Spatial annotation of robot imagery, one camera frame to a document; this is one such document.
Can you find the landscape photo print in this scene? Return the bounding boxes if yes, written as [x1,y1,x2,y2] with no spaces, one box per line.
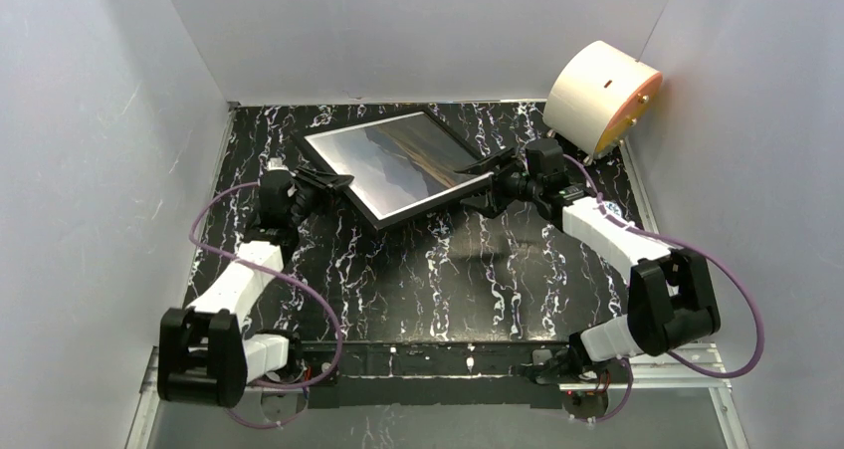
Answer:
[305,112,486,220]

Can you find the wooden picture frame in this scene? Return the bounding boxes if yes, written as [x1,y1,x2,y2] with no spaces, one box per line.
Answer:
[290,106,496,231]

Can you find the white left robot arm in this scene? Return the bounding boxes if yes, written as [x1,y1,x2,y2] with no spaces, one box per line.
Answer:
[156,167,353,409]

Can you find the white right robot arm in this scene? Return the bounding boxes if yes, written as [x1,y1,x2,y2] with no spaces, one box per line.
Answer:
[461,138,721,367]

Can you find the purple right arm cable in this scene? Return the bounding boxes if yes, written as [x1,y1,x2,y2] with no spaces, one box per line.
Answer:
[563,152,766,423]

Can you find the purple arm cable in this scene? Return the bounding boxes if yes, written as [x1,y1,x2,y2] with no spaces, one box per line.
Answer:
[563,152,766,423]
[188,181,344,431]

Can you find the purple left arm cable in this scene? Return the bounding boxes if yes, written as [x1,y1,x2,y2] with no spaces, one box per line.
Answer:
[188,181,344,431]

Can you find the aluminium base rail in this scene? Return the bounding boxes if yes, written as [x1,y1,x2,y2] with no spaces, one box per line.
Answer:
[127,341,747,448]

